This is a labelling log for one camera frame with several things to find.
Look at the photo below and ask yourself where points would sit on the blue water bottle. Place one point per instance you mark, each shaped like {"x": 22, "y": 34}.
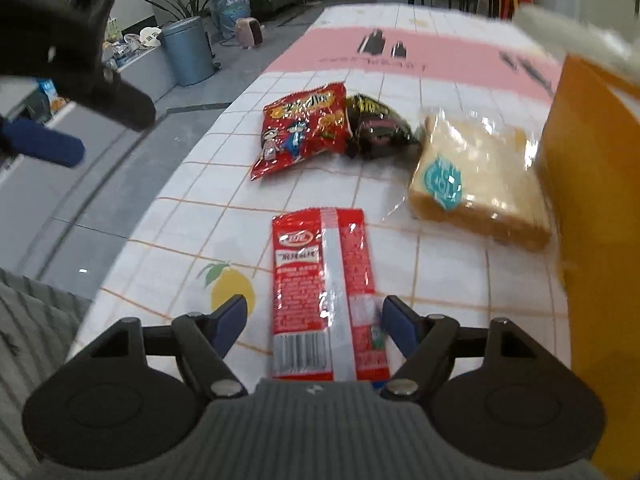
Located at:
{"x": 231, "y": 10}

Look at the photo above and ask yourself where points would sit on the blue-grey trash can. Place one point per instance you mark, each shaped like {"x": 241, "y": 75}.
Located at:
{"x": 187, "y": 55}

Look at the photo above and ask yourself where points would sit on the wrapped sliced bread packet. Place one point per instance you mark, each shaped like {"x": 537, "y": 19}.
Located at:
{"x": 475, "y": 185}

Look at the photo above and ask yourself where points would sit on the red cartoon snack bag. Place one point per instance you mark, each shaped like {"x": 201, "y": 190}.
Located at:
{"x": 300, "y": 130}

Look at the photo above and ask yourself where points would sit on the red spicy strip packet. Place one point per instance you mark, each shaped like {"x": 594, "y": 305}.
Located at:
{"x": 305, "y": 300}

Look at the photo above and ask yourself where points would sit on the grey striped cloth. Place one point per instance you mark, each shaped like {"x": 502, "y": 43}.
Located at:
{"x": 30, "y": 340}

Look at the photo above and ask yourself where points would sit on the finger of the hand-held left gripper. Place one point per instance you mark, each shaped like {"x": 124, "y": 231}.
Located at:
{"x": 45, "y": 141}
{"x": 125, "y": 102}

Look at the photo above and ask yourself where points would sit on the white cloth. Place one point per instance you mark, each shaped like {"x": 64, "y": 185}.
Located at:
{"x": 565, "y": 32}

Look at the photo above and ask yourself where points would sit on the white bag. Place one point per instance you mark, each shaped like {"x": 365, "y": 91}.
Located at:
{"x": 150, "y": 36}

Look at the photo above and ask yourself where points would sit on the red stool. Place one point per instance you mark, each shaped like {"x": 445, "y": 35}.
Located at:
{"x": 512, "y": 2}

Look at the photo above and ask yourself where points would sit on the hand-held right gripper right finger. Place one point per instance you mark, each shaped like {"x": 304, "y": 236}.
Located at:
{"x": 400, "y": 320}

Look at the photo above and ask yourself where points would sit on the pink space heater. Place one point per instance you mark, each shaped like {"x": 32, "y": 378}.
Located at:
{"x": 250, "y": 32}

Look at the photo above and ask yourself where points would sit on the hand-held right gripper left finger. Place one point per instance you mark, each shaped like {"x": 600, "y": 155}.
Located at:
{"x": 227, "y": 320}

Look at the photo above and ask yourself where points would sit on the blue carton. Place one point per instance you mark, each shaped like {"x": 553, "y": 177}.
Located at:
{"x": 50, "y": 92}

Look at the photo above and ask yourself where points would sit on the black snack packet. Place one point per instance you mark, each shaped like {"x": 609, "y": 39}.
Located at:
{"x": 380, "y": 125}

